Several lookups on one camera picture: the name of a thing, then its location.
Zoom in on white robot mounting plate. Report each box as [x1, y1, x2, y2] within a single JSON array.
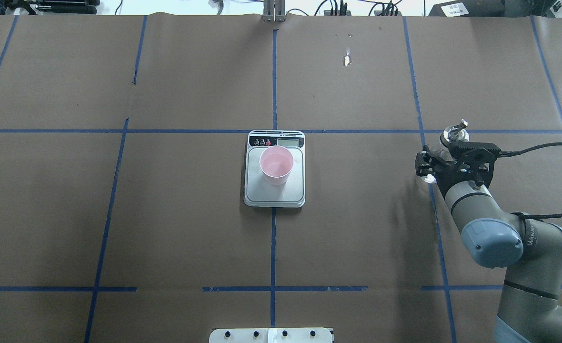
[[209, 327, 335, 343]]

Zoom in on pink plastic cup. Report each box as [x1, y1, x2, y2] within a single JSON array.
[[259, 146, 294, 185]]

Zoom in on aluminium frame post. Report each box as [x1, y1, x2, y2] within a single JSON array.
[[262, 0, 287, 22]]

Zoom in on black box white label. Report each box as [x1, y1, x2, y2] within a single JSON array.
[[426, 0, 553, 18]]

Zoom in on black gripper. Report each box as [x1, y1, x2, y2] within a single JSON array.
[[415, 142, 501, 193]]

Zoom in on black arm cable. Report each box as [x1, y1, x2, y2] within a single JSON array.
[[499, 141, 562, 221]]

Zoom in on glass sauce bottle metal spout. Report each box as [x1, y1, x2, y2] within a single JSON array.
[[421, 119, 470, 187]]

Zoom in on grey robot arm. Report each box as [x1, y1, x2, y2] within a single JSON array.
[[415, 141, 562, 343]]

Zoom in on silver kitchen scale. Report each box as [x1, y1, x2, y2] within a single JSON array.
[[244, 130, 306, 208]]

